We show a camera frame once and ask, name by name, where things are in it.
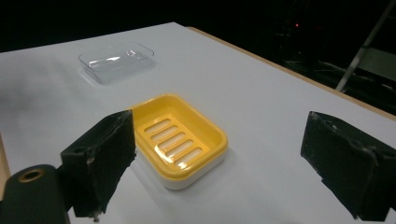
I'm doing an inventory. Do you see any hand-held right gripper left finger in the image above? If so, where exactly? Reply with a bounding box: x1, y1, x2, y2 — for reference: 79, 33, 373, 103
60, 109, 137, 222

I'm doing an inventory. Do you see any metal stand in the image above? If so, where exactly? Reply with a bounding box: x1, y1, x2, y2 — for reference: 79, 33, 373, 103
335, 0, 396, 93

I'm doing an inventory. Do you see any yellow soap dish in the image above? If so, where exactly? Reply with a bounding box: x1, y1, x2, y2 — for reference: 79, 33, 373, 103
129, 93, 229, 190

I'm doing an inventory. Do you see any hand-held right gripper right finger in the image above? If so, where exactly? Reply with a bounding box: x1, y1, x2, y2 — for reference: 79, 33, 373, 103
300, 110, 396, 222

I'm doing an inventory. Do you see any clear plastic lid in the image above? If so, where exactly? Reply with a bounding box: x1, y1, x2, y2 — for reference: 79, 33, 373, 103
78, 42, 156, 85

